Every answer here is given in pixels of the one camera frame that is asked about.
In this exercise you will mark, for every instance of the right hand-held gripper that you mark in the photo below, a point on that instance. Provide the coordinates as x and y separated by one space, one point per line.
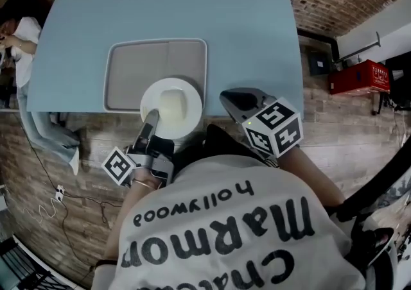
273 128

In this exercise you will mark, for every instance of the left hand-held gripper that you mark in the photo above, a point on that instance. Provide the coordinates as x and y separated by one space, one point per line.
162 157

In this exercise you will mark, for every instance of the pale yellow food block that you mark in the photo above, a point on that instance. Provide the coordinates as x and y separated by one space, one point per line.
173 104

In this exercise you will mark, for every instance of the white round plate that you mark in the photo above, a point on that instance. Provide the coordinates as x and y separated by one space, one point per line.
192 102

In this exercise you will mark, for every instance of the grey tray with white rim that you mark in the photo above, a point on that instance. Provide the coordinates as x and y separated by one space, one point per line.
135 70

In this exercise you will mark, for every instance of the person's right forearm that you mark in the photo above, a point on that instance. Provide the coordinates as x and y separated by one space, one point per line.
308 179

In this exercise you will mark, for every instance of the person's left forearm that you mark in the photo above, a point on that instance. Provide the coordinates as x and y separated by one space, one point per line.
128 215

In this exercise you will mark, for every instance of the person's black trousers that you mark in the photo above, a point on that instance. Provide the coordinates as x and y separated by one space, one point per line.
224 141

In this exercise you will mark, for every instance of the grey pole stand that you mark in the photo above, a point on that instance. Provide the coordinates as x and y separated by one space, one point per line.
319 63

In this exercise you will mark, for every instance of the white power strip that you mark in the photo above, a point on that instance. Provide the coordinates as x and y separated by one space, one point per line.
60 193

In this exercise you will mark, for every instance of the red metal cabinet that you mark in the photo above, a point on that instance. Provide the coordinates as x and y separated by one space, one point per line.
356 78

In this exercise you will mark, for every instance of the blue table with white legs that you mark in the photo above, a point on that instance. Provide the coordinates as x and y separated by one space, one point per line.
167 6

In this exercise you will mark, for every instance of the white printed t-shirt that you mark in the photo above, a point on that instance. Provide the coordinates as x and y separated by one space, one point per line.
224 243

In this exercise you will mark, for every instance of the black office chair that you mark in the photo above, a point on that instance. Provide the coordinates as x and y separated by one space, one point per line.
399 83

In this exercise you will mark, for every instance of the black metal rack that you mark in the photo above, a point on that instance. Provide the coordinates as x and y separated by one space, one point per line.
22 266

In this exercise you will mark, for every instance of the black wall pipe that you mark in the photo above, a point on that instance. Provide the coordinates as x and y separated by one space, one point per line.
334 46

